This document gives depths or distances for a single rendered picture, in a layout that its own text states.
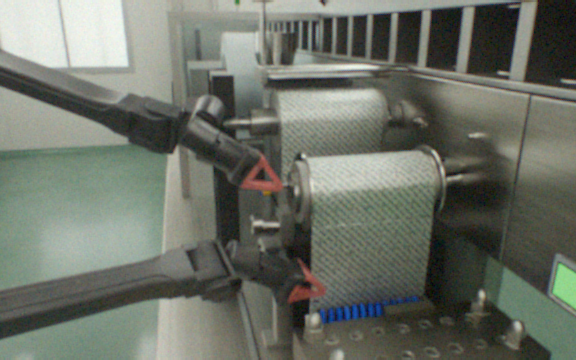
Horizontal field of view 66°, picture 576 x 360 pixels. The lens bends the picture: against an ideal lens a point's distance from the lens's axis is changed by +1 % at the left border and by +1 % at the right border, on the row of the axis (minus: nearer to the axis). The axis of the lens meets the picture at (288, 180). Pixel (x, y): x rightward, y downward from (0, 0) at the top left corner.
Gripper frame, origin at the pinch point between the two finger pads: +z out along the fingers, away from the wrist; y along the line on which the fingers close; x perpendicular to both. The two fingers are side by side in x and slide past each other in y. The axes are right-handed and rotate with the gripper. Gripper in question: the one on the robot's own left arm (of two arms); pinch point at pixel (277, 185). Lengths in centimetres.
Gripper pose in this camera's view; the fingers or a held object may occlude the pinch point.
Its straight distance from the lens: 82.8
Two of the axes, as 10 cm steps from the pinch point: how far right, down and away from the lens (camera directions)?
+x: 5.6, -8.2, -1.0
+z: 8.0, 5.1, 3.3
